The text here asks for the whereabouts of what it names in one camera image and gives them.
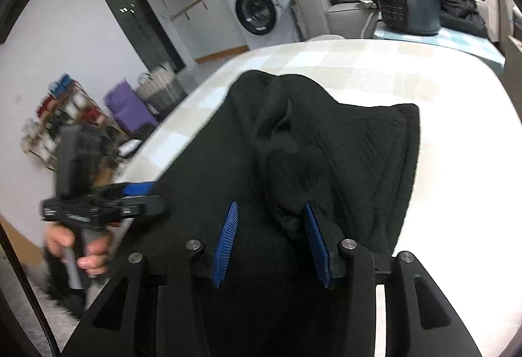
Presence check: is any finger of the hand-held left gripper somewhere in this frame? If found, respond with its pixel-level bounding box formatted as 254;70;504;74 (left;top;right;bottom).
96;179;160;198

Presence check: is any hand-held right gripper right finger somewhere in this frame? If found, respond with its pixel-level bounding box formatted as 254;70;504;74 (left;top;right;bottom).
302;201;482;357

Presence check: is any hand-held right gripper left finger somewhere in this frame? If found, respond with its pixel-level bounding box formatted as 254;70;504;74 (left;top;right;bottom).
61;200;241;357

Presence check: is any black knit sweater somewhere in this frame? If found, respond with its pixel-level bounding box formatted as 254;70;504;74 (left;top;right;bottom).
118;69;421;357

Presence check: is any person's left hand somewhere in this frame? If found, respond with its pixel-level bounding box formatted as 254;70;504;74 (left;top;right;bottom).
44;224;113;278

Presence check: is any purple bag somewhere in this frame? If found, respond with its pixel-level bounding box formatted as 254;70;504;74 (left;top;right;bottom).
104;80;160;135

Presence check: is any shoe rack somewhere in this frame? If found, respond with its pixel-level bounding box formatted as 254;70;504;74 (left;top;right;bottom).
22;73;131;172

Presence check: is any white laundry basket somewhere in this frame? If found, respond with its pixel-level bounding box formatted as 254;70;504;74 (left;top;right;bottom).
136;61;188;115

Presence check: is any dark door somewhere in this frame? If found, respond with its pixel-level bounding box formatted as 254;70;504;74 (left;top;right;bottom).
95;0;186;74

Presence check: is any white counter cabinet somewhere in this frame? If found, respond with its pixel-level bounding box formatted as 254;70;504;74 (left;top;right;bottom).
169;0;278;64

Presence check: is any white washing machine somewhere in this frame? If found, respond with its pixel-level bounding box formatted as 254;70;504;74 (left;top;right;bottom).
222;0;300;52

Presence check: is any black pressure cooker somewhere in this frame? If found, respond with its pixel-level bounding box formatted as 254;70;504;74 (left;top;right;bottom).
374;0;444;35

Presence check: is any black jacket pile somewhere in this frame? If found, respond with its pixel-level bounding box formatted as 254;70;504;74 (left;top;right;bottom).
397;0;490;39

